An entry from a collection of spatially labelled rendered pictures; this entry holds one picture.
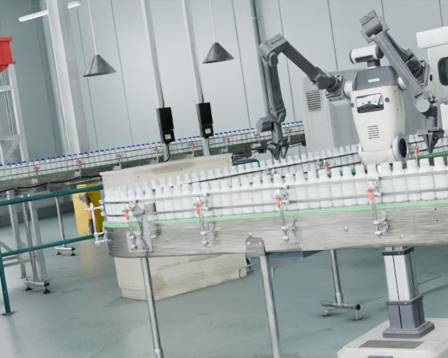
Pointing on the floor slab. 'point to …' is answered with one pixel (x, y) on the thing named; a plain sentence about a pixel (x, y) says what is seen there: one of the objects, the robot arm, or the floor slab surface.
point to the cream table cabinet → (184, 275)
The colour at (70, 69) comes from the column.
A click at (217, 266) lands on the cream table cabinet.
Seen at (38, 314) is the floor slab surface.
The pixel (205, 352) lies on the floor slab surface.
